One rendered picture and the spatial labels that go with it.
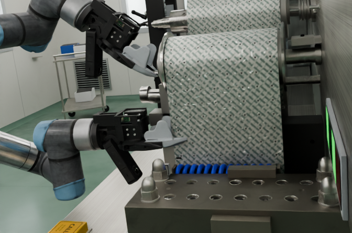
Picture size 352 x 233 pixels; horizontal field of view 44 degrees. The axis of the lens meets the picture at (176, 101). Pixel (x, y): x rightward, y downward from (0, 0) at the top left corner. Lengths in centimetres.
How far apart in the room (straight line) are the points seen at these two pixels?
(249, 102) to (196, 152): 16
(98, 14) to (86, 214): 49
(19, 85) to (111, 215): 555
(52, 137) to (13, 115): 540
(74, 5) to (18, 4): 577
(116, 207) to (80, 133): 24
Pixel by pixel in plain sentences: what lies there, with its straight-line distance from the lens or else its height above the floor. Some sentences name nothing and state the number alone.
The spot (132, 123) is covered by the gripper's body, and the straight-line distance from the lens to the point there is 95.
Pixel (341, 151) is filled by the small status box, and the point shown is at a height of 122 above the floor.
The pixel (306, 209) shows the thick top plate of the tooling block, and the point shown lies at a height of 103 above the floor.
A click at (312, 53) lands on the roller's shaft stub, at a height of 126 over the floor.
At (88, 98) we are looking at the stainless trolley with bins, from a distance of 597.
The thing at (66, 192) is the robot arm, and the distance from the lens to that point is 109.
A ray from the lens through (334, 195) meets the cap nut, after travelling 78.
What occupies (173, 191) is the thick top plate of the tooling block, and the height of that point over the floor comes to 103.
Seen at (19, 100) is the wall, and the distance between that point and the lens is 655.
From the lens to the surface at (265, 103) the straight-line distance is 91.
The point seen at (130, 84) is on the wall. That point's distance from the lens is 706.
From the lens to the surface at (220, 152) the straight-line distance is 96.
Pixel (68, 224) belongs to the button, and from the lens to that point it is 106.
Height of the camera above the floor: 138
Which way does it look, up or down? 12 degrees down
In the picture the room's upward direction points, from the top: 6 degrees counter-clockwise
